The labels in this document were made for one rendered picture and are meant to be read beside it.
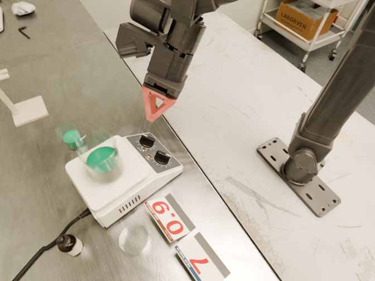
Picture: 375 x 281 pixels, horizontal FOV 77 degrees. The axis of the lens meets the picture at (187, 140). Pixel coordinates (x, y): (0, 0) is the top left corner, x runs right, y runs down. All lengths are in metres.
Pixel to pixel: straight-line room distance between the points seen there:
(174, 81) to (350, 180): 0.46
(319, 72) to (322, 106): 2.19
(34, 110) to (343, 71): 0.69
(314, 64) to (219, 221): 2.31
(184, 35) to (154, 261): 0.40
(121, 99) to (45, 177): 0.28
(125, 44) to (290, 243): 0.48
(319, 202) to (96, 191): 0.45
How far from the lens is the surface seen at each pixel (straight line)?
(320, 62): 2.75
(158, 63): 0.43
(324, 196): 0.60
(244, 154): 0.59
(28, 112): 0.76
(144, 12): 0.45
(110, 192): 0.45
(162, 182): 0.50
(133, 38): 0.45
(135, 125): 0.64
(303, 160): 0.48
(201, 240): 0.49
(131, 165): 0.46
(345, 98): 0.41
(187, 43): 0.42
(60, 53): 0.94
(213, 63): 0.83
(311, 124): 0.45
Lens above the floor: 1.38
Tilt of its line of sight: 54 degrees down
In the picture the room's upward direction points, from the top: 3 degrees clockwise
